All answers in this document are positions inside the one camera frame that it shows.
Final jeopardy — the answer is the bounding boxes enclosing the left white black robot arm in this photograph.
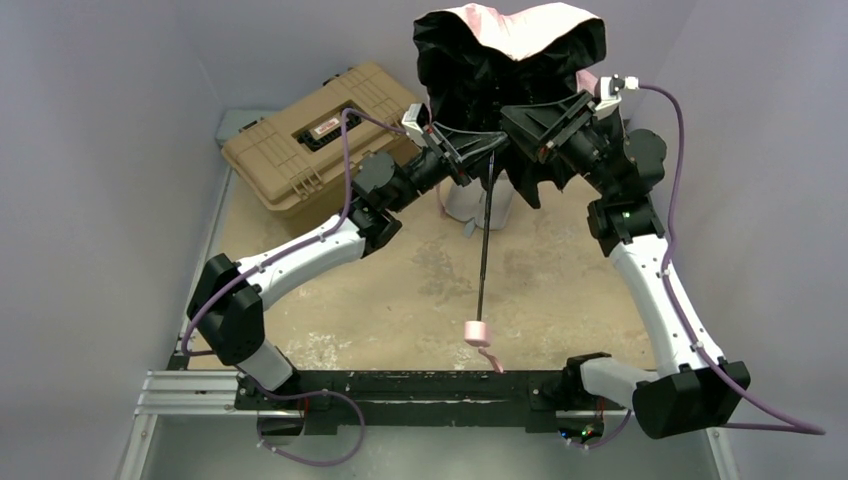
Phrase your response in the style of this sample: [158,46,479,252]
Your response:
[187,124,508,391]

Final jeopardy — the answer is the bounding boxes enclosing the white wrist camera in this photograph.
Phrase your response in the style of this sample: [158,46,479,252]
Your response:
[594,74,640,119]
[400,103,431,148]

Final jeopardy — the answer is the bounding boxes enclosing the aluminium frame rail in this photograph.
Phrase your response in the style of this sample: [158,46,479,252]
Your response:
[119,354,740,479]

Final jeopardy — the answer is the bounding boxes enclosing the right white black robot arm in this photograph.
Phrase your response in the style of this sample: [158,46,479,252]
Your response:
[501,93,751,439]

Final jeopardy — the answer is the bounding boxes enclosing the tan plastic toolbox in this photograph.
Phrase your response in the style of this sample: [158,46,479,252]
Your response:
[221,62,419,216]

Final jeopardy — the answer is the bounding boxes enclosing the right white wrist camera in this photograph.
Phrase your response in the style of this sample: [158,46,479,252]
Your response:
[594,74,640,119]

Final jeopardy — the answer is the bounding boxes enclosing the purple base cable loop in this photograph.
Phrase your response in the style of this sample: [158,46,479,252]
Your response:
[255,388,368,468]

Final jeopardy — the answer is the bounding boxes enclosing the pink umbrella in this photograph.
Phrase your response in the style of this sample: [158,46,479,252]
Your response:
[411,1,608,375]

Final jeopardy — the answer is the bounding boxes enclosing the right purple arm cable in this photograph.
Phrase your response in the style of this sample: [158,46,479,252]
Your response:
[635,82,827,437]

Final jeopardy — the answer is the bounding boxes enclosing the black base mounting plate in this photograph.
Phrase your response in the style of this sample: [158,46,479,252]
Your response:
[234,370,625,435]

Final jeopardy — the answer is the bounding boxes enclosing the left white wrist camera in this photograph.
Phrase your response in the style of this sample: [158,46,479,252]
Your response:
[400,103,431,148]

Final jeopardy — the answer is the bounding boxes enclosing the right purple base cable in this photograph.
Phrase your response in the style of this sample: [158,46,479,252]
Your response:
[563,404,633,452]

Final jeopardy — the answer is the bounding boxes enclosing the pink grey umbrella case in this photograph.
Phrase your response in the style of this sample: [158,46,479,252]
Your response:
[443,174,515,238]

